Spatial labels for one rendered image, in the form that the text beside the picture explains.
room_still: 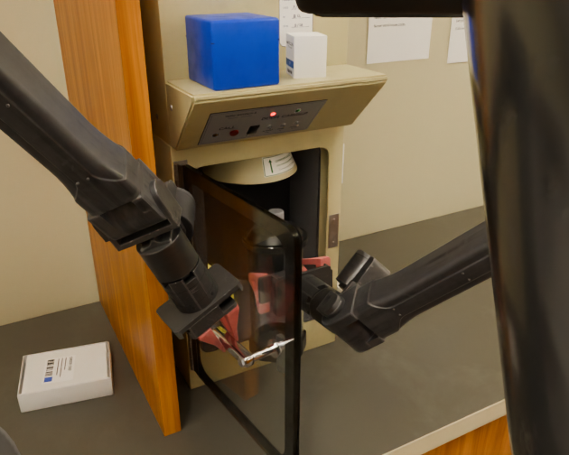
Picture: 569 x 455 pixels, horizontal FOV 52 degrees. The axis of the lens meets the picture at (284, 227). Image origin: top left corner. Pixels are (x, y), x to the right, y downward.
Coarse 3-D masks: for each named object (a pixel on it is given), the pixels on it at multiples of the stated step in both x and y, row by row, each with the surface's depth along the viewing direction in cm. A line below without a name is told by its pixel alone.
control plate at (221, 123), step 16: (224, 112) 81; (240, 112) 83; (256, 112) 85; (288, 112) 88; (304, 112) 90; (208, 128) 84; (224, 128) 86; (240, 128) 88; (272, 128) 91; (288, 128) 93; (304, 128) 96
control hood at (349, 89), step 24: (336, 72) 91; (360, 72) 91; (168, 96) 85; (192, 96) 77; (216, 96) 78; (240, 96) 79; (264, 96) 81; (288, 96) 84; (312, 96) 86; (336, 96) 89; (360, 96) 92; (192, 120) 81; (336, 120) 97; (192, 144) 87
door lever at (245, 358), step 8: (216, 328) 81; (224, 336) 79; (224, 344) 78; (232, 344) 77; (240, 344) 77; (272, 344) 77; (232, 352) 77; (240, 352) 76; (248, 352) 76; (256, 352) 76; (264, 352) 76; (272, 352) 77; (240, 360) 75; (248, 360) 75; (256, 360) 76
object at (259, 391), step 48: (192, 192) 87; (192, 240) 92; (240, 240) 78; (288, 240) 68; (288, 288) 71; (240, 336) 86; (288, 336) 74; (240, 384) 90; (288, 384) 77; (288, 432) 80
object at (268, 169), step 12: (264, 156) 101; (276, 156) 103; (288, 156) 105; (204, 168) 106; (216, 168) 103; (228, 168) 102; (240, 168) 101; (252, 168) 101; (264, 168) 101; (276, 168) 102; (288, 168) 105; (216, 180) 103; (228, 180) 102; (240, 180) 101; (252, 180) 101; (264, 180) 101; (276, 180) 102
